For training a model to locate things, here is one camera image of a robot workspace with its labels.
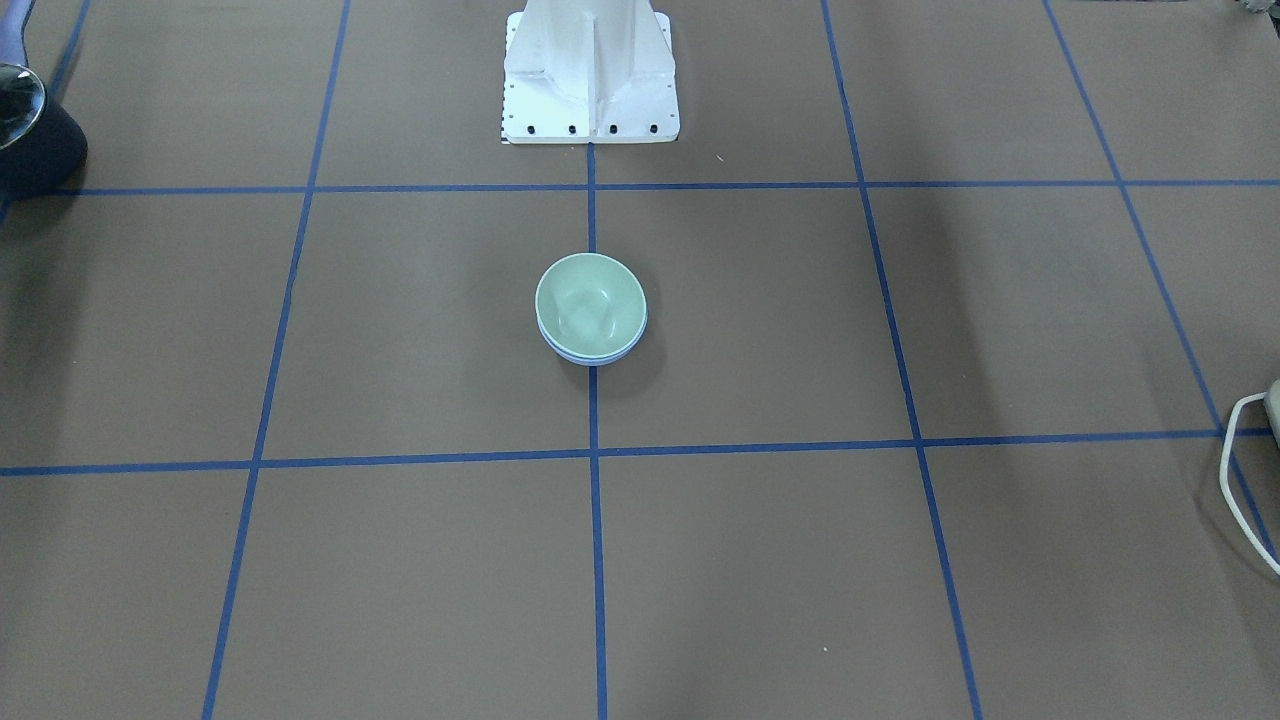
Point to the blue bowl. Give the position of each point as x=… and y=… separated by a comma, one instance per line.
x=600, y=342

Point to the green bowl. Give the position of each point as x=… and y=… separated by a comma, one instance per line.
x=587, y=286

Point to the beige appliance box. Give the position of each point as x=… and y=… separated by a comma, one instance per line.
x=1271, y=406

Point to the white pedestal column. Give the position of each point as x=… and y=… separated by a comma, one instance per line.
x=589, y=72

